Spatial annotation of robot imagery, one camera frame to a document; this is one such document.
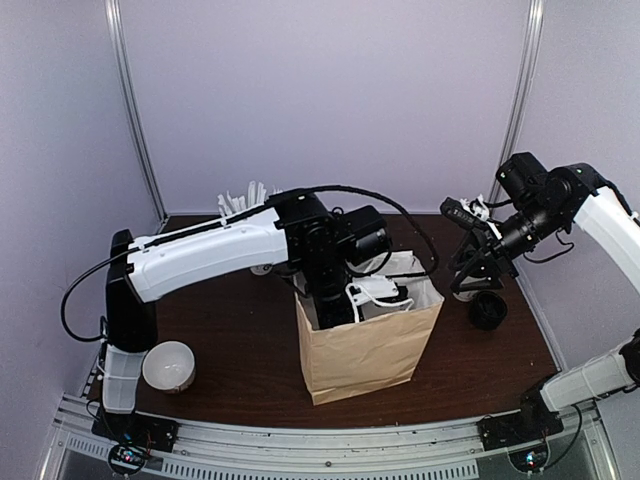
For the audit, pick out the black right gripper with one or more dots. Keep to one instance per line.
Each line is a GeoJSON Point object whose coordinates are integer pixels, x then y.
{"type": "Point", "coordinates": [494, 257]}

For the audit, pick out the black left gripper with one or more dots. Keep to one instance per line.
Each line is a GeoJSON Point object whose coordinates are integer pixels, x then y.
{"type": "Point", "coordinates": [328, 323]}

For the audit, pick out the aluminium frame post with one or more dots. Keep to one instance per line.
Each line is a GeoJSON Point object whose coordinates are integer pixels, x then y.
{"type": "Point", "coordinates": [525, 77]}
{"type": "Point", "coordinates": [117, 35]}

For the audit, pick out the stack of black cup lids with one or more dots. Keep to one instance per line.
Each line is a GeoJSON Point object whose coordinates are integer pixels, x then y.
{"type": "Point", "coordinates": [487, 311]}

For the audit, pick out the white paper coffee cup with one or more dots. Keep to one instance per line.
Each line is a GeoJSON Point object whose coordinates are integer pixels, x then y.
{"type": "Point", "coordinates": [466, 291]}

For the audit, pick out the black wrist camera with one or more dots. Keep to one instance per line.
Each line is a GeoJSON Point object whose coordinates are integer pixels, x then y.
{"type": "Point", "coordinates": [369, 230]}
{"type": "Point", "coordinates": [521, 176]}

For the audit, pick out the aluminium frame post left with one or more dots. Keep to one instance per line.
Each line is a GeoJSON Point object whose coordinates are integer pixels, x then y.
{"type": "Point", "coordinates": [117, 35]}

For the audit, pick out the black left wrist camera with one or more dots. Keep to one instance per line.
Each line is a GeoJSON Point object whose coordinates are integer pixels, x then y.
{"type": "Point", "coordinates": [369, 230]}

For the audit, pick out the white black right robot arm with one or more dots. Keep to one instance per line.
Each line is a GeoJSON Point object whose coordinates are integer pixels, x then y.
{"type": "Point", "coordinates": [547, 203]}

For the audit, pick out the brown paper takeout bag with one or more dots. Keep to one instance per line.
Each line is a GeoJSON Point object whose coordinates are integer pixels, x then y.
{"type": "Point", "coordinates": [398, 307]}

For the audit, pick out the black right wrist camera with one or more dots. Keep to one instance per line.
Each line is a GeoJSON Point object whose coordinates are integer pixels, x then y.
{"type": "Point", "coordinates": [521, 176]}

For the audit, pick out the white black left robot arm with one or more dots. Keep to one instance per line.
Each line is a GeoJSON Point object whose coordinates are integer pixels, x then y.
{"type": "Point", "coordinates": [292, 228]}

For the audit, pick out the aluminium frame post right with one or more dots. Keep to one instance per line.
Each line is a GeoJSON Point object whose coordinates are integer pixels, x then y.
{"type": "Point", "coordinates": [525, 77]}

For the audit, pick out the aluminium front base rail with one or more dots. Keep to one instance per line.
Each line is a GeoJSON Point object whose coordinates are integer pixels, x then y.
{"type": "Point", "coordinates": [442, 450]}

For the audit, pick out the white round bowl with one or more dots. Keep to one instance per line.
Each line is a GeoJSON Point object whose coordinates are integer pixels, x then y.
{"type": "Point", "coordinates": [170, 367]}

